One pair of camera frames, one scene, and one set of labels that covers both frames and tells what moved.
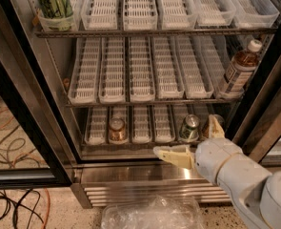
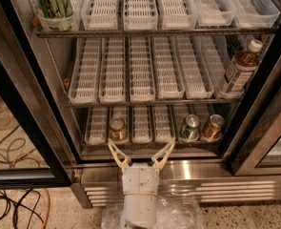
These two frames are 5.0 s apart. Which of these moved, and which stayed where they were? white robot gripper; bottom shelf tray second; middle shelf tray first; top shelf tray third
Moved: white robot gripper
Stayed: top shelf tray third; bottom shelf tray second; middle shelf tray first
